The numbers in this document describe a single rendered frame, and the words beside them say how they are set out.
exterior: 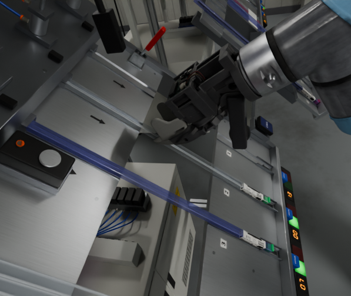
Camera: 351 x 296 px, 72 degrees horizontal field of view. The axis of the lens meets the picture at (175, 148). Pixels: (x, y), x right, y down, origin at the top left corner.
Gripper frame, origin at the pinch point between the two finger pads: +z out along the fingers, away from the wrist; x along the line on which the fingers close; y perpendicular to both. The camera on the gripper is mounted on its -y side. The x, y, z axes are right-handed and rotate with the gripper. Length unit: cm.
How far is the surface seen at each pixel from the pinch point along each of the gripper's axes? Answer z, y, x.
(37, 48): 0.7, 24.5, 2.4
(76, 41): 0.1, 21.7, -3.8
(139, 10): 148, 9, -333
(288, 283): -8.0, -31.5, 16.7
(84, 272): 39.7, -14.5, 18.4
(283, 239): -7.9, -31.5, 8.1
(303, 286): -7.5, -40.0, 14.7
